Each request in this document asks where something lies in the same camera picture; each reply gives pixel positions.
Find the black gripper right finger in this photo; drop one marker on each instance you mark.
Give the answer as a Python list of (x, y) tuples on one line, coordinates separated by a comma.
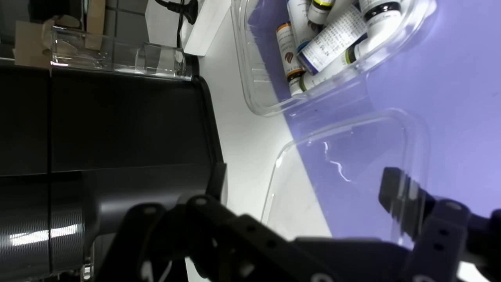
[(448, 240)]

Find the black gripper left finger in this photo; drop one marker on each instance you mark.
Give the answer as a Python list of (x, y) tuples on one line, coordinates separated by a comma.
[(219, 236)]

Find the clear plastic container lid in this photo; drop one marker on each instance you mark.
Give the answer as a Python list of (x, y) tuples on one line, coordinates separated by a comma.
[(354, 146)]

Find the purple mat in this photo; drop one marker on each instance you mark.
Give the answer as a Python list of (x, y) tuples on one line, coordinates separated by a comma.
[(459, 104)]

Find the black coffee machine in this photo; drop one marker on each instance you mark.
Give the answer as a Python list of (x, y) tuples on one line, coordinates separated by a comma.
[(103, 131)]

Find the white cylindrical batteries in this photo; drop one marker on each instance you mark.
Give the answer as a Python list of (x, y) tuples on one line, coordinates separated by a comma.
[(255, 79)]

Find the small white labelled bottle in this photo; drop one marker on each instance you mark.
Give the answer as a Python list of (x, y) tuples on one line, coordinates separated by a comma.
[(320, 10), (298, 18), (334, 40), (334, 71), (381, 10), (288, 49), (294, 87)]

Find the clear water tank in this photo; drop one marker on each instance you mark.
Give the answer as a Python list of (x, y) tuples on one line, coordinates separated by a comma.
[(150, 57)]

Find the white power strip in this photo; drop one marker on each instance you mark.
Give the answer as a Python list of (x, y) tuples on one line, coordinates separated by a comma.
[(208, 26)]

